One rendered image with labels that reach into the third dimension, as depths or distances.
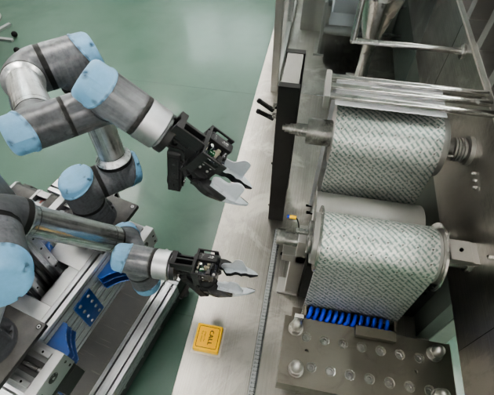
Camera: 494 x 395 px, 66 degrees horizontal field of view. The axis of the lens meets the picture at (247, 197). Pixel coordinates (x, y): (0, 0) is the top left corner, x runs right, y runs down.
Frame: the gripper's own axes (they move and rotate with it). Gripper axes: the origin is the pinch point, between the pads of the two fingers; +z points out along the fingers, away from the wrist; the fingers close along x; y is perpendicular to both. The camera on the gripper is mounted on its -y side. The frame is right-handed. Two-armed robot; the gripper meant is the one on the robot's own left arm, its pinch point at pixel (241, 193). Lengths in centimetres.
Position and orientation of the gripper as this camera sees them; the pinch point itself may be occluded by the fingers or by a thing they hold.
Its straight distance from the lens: 76.8
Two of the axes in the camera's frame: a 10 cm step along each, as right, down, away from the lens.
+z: 7.5, 5.1, 4.2
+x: 1.9, -7.8, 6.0
